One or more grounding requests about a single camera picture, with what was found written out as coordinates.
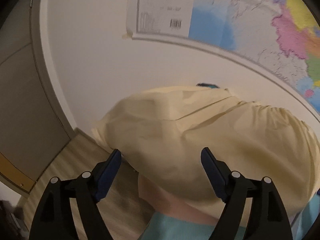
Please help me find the grey wooden door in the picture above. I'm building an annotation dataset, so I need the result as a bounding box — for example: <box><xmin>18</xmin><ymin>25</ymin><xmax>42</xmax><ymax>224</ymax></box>
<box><xmin>1</xmin><ymin>0</ymin><xmax>75</xmax><ymax>196</ymax></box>

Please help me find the pink folded garment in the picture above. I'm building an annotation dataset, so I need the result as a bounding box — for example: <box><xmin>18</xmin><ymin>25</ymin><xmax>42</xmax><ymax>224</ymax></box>
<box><xmin>138</xmin><ymin>175</ymin><xmax>222</xmax><ymax>225</ymax></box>

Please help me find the colourful wall map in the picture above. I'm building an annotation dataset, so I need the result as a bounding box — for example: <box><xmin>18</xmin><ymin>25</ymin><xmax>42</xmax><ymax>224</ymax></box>
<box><xmin>126</xmin><ymin>0</ymin><xmax>319</xmax><ymax>110</ymax></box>

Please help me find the teal grey bed cover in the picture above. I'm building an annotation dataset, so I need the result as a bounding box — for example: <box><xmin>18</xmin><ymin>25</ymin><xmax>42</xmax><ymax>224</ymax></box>
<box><xmin>139</xmin><ymin>82</ymin><xmax>320</xmax><ymax>240</ymax></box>

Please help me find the cream yellow jacket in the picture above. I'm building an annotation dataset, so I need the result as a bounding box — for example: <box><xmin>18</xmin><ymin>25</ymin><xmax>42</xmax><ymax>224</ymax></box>
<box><xmin>92</xmin><ymin>86</ymin><xmax>319</xmax><ymax>217</ymax></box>

